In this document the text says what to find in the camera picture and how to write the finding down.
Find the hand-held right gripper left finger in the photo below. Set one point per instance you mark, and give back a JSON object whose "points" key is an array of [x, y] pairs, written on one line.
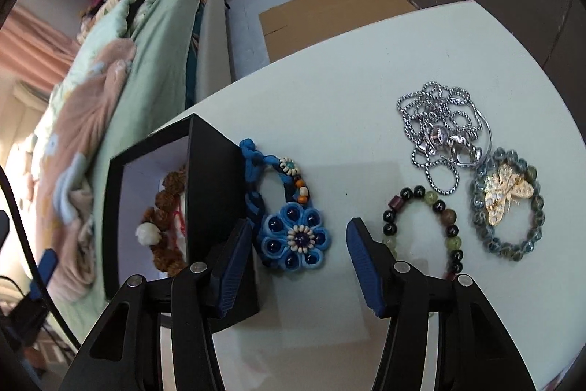
{"points": [[234, 267]]}

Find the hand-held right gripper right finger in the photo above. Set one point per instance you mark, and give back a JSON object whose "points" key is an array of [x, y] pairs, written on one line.
{"points": [[364, 267]]}

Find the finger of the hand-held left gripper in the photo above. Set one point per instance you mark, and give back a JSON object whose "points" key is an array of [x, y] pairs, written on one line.
{"points": [[43, 274]]}

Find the black jewelry box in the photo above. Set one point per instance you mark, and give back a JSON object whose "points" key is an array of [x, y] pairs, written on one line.
{"points": [[215, 198]]}

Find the gold butterfly brooch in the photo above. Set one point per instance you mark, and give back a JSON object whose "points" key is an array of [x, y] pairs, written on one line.
{"points": [[506, 194]]}

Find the bed with green blanket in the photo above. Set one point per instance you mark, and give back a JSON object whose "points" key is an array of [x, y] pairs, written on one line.
{"points": [[114, 107]]}

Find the flattened cardboard box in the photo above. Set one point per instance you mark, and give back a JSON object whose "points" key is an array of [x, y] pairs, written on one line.
{"points": [[320, 13]]}

